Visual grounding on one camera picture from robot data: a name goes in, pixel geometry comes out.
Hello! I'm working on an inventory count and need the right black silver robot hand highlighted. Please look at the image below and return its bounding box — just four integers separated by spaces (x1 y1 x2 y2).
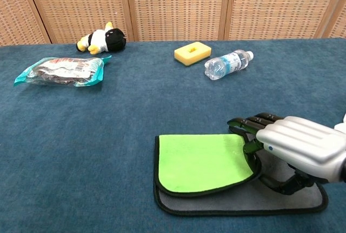
227 112 346 196

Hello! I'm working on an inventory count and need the grey and green cloth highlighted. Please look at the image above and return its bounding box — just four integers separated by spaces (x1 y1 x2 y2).
153 132 329 216

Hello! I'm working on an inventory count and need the clear plastic water bottle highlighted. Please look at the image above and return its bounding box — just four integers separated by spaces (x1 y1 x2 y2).
204 49 255 81

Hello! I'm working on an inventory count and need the yellow sponge with hole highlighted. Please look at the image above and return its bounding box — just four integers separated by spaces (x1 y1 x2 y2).
174 41 212 68

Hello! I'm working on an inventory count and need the woven wicker folding screen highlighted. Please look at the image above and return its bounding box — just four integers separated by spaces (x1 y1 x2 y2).
0 0 346 46

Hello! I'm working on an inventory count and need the blue felt table cover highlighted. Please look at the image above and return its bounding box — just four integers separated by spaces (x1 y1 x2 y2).
0 37 346 233

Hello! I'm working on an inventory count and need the black white yellow plush toy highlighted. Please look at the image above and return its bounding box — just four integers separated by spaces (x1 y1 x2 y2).
76 21 127 56

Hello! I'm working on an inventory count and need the teal clear snack package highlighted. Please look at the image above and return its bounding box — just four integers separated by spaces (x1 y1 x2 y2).
14 55 112 88

